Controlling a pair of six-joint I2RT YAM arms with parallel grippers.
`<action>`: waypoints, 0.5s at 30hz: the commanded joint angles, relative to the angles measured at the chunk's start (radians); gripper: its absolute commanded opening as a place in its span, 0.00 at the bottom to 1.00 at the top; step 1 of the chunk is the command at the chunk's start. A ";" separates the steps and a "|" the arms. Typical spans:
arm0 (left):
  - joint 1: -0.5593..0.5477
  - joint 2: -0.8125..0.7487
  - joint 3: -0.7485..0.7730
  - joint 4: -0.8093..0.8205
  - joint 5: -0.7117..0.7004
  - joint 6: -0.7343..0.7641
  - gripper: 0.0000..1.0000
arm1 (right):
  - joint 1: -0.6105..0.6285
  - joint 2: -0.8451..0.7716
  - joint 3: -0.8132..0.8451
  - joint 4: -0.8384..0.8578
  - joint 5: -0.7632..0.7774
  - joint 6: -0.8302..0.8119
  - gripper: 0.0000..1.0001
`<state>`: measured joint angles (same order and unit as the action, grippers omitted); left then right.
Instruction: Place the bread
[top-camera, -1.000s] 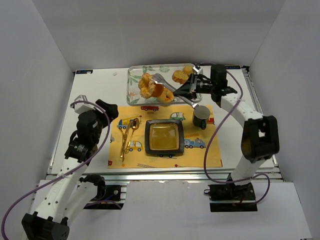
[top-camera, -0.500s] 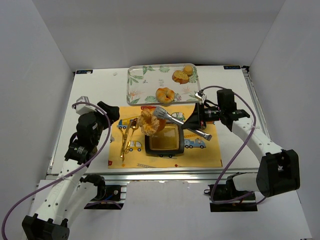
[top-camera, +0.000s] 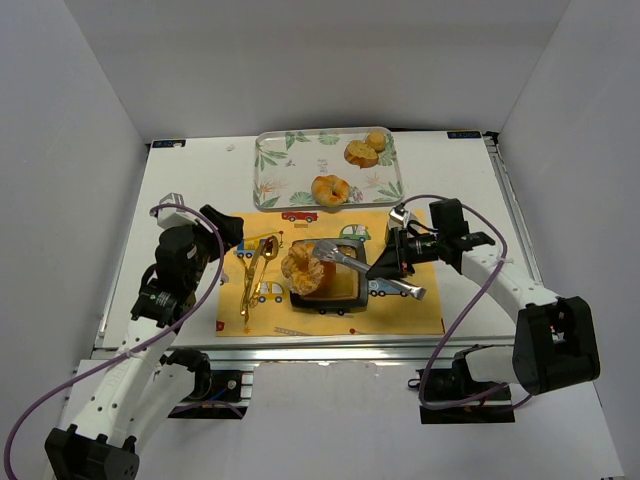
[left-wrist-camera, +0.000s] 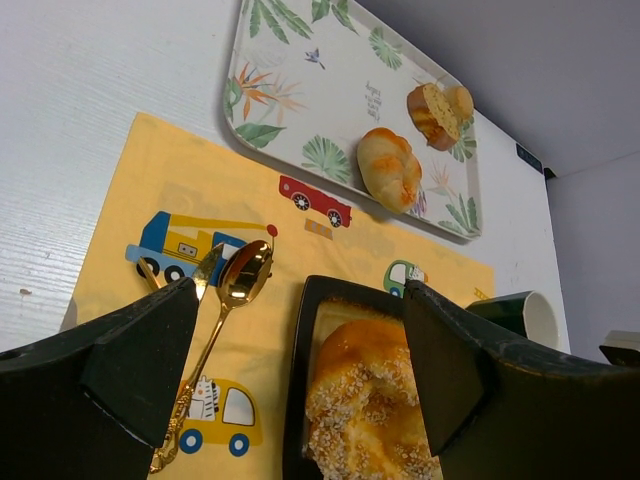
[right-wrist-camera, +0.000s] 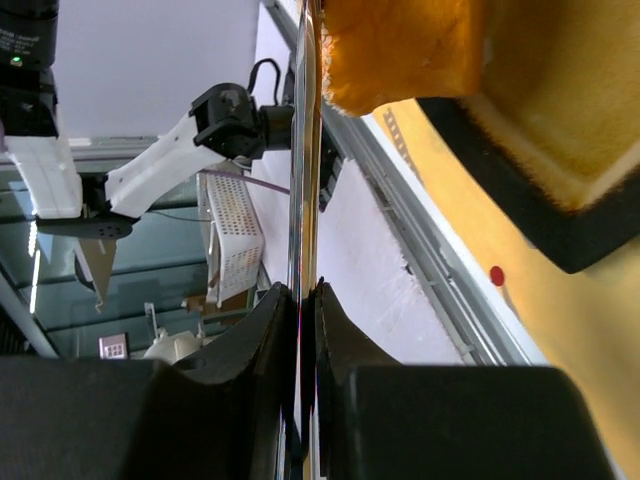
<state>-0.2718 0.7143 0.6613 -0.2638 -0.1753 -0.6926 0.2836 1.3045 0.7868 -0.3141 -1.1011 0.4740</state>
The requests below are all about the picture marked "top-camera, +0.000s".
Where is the gold knife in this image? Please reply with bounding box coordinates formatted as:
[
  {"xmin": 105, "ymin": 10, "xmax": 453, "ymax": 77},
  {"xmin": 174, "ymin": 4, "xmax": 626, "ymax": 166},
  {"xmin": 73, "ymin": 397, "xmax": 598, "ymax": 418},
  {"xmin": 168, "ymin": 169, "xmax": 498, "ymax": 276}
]
[{"xmin": 240, "ymin": 239, "xmax": 267, "ymax": 321}]

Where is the aluminium table frame rail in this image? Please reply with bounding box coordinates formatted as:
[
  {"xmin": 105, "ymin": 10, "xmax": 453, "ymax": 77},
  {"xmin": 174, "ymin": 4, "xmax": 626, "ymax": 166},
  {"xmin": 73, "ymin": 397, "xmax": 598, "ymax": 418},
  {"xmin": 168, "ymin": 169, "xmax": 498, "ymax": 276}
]
[{"xmin": 91, "ymin": 132, "xmax": 540, "ymax": 368}]

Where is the large sugared round bread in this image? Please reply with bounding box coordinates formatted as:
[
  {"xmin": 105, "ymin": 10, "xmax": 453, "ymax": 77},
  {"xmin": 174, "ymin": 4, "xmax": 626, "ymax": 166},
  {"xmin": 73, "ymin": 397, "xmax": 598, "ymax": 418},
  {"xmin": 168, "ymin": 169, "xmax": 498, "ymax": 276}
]
[{"xmin": 281, "ymin": 241, "xmax": 336, "ymax": 296}]

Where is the black square amber plate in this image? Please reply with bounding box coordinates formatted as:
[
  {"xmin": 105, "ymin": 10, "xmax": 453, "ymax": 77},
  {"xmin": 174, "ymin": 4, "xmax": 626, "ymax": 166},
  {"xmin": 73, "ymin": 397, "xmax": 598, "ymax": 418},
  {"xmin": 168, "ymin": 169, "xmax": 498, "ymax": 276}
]
[{"xmin": 289, "ymin": 239, "xmax": 368, "ymax": 316}]

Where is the leaf pattern serving tray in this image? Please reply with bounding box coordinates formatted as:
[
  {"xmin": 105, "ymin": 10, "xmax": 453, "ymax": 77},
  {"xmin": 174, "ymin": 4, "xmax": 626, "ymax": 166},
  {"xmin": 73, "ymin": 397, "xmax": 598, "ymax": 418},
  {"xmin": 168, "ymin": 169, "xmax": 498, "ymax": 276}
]
[{"xmin": 252, "ymin": 127, "xmax": 404, "ymax": 211}]

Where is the yellow vehicle print placemat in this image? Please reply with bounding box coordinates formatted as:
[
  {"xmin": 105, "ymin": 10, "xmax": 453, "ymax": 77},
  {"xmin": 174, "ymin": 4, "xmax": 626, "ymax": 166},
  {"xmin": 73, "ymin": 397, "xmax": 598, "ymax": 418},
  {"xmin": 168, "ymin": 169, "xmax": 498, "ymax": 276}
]
[{"xmin": 216, "ymin": 210, "xmax": 444, "ymax": 338}]

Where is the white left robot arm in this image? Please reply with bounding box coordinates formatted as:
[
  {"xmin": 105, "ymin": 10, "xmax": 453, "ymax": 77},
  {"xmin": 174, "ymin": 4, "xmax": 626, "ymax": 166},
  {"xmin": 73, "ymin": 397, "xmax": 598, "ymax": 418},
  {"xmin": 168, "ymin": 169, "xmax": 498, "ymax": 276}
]
[{"xmin": 45, "ymin": 203, "xmax": 244, "ymax": 479}]

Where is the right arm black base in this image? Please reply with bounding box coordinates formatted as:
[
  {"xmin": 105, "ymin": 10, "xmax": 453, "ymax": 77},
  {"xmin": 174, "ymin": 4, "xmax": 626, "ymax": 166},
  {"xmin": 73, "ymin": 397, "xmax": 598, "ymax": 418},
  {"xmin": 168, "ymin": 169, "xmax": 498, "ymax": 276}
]
[{"xmin": 419, "ymin": 367, "xmax": 515, "ymax": 425}]

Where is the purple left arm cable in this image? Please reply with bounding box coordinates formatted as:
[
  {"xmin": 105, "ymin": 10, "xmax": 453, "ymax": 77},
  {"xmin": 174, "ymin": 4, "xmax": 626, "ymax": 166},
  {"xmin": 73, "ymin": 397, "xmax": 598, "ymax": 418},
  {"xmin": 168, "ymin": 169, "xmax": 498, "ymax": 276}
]
[{"xmin": 2, "ymin": 202, "xmax": 241, "ymax": 480}]

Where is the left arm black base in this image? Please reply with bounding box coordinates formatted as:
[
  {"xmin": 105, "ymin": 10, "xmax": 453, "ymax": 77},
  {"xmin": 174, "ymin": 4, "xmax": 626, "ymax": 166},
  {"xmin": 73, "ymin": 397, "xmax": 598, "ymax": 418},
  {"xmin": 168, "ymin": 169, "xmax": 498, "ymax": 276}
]
[{"xmin": 159, "ymin": 348, "xmax": 249, "ymax": 420}]

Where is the small round bread bun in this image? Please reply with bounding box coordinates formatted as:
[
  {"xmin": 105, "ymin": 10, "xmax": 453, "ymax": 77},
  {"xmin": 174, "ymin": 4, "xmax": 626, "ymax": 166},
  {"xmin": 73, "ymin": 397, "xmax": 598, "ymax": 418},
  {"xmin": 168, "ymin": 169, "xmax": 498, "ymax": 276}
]
[{"xmin": 365, "ymin": 130, "xmax": 387, "ymax": 152}]

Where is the dark green mug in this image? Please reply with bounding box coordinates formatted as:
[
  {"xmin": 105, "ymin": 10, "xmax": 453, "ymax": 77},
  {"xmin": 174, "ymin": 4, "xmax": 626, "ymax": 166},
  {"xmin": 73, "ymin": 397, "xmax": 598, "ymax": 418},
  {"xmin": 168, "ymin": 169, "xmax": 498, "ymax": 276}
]
[{"xmin": 385, "ymin": 226, "xmax": 395, "ymax": 246}]

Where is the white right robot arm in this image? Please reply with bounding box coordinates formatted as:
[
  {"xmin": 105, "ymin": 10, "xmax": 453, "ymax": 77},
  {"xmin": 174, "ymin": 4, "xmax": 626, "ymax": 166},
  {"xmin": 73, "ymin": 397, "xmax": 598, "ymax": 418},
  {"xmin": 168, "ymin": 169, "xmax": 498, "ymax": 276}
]
[{"xmin": 367, "ymin": 198, "xmax": 601, "ymax": 398}]

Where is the garlic toast bread slice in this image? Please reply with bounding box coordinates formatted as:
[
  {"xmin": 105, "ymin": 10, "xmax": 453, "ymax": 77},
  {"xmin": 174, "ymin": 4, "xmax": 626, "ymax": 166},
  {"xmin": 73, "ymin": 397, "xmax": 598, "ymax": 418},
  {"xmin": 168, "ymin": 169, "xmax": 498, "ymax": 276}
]
[{"xmin": 344, "ymin": 140, "xmax": 379, "ymax": 169}]

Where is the gold spoon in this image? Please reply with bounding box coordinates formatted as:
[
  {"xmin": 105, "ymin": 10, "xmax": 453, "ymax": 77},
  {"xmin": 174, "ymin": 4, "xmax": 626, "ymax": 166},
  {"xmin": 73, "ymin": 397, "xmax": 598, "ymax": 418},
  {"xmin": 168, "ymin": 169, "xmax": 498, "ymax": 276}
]
[{"xmin": 249, "ymin": 235, "xmax": 280, "ymax": 312}]

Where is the twisted croissant bread roll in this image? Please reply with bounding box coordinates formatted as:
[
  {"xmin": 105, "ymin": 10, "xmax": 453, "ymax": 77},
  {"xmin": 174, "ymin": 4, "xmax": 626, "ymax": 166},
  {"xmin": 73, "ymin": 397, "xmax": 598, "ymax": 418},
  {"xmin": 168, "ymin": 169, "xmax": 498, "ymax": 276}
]
[{"xmin": 311, "ymin": 175, "xmax": 350, "ymax": 208}]

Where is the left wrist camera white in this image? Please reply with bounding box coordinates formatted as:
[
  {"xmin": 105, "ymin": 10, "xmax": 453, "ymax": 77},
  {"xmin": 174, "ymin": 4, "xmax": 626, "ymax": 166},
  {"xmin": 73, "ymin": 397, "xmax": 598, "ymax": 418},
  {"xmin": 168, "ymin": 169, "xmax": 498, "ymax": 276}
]
[{"xmin": 150, "ymin": 192, "xmax": 196, "ymax": 230}]

